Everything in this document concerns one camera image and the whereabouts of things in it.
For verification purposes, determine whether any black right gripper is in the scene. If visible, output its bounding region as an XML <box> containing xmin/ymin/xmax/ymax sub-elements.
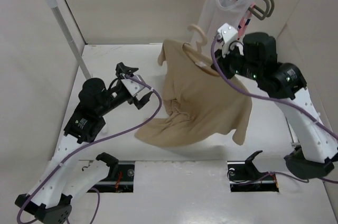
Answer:
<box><xmin>212</xmin><ymin>41</ymin><xmax>262</xmax><ymax>81</ymax></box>

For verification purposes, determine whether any beige wooden hanger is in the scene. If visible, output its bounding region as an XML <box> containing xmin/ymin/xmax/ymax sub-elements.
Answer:
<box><xmin>183</xmin><ymin>24</ymin><xmax>208</xmax><ymax>64</ymax></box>

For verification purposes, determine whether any beige t shirt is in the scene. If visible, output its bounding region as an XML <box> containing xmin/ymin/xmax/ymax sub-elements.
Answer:
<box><xmin>135</xmin><ymin>39</ymin><xmax>252</xmax><ymax>147</ymax></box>

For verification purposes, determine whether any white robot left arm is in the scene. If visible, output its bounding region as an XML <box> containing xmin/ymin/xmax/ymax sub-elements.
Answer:
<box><xmin>15</xmin><ymin>62</ymin><xmax>144</xmax><ymax>223</ymax></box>

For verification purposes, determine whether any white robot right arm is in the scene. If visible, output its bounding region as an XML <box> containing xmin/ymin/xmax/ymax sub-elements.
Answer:
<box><xmin>135</xmin><ymin>32</ymin><xmax>337</xmax><ymax>180</ymax></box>

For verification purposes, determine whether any pink garment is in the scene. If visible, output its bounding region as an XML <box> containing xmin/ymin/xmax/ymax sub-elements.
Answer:
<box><xmin>237</xmin><ymin>2</ymin><xmax>255</xmax><ymax>40</ymax></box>

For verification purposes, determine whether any white tank top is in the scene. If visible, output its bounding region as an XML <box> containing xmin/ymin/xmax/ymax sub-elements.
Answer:
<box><xmin>196</xmin><ymin>0</ymin><xmax>255</xmax><ymax>57</ymax></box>

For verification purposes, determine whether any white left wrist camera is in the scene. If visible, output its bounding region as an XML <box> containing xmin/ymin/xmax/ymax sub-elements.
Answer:
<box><xmin>121</xmin><ymin>78</ymin><xmax>145</xmax><ymax>97</ymax></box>

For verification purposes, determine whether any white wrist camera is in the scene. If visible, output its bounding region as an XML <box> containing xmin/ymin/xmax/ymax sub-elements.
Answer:
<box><xmin>217</xmin><ymin>23</ymin><xmax>238</xmax><ymax>58</ymax></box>
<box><xmin>121</xmin><ymin>78</ymin><xmax>145</xmax><ymax>97</ymax></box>

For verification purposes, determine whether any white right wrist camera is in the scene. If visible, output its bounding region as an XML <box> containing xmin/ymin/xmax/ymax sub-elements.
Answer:
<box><xmin>217</xmin><ymin>23</ymin><xmax>238</xmax><ymax>58</ymax></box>

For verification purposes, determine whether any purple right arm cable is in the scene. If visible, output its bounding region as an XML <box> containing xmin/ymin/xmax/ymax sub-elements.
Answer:
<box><xmin>211</xmin><ymin>38</ymin><xmax>338</xmax><ymax>182</ymax></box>

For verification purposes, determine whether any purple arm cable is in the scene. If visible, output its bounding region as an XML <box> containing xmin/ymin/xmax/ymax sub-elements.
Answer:
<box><xmin>16</xmin><ymin>74</ymin><xmax>162</xmax><ymax>224</ymax></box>
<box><xmin>211</xmin><ymin>38</ymin><xmax>338</xmax><ymax>182</ymax></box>

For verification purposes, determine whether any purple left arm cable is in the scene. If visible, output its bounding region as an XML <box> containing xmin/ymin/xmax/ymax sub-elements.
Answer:
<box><xmin>16</xmin><ymin>74</ymin><xmax>162</xmax><ymax>224</ymax></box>

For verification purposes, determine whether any aluminium rail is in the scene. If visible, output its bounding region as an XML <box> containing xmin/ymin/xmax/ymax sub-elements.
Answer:
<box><xmin>285</xmin><ymin>118</ymin><xmax>301</xmax><ymax>148</ymax></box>

